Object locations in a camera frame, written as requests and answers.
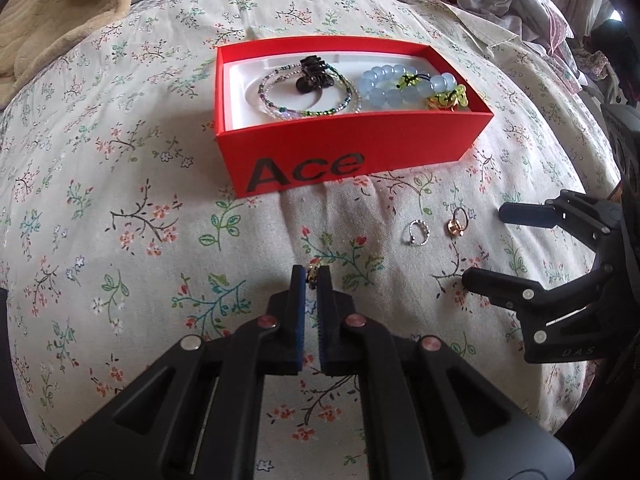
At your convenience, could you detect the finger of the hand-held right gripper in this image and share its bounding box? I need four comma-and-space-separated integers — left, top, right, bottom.
461, 266, 609, 347
499, 189, 620, 255

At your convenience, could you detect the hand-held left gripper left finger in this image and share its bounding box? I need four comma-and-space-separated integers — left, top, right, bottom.
46, 265, 307, 480

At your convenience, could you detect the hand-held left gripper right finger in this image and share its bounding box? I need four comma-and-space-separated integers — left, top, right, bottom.
318, 266, 572, 480

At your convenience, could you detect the gold ring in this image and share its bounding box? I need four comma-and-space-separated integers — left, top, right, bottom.
446, 208, 471, 237

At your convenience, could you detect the silver ring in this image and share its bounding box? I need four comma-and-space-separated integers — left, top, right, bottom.
405, 220, 431, 247

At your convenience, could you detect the red cardboard box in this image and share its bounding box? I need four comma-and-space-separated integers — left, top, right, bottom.
215, 36, 496, 199

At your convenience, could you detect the silver beaded wire bracelet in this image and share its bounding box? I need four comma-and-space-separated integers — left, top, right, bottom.
257, 64, 364, 122

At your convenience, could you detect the pale blue bead bracelet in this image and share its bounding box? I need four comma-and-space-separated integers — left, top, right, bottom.
359, 63, 459, 109

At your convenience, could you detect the black hair claw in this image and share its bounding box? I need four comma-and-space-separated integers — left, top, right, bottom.
292, 55, 337, 94

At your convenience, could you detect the pink checked cloth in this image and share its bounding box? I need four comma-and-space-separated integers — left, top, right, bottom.
549, 5, 623, 93

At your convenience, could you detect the floral bedsheet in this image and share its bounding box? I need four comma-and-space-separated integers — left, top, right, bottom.
0, 0, 626, 480

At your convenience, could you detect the white cloth flap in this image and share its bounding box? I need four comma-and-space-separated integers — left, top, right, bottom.
439, 0, 532, 47

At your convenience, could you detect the beige quilted blanket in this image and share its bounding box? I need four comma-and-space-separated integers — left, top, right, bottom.
0, 0, 132, 111

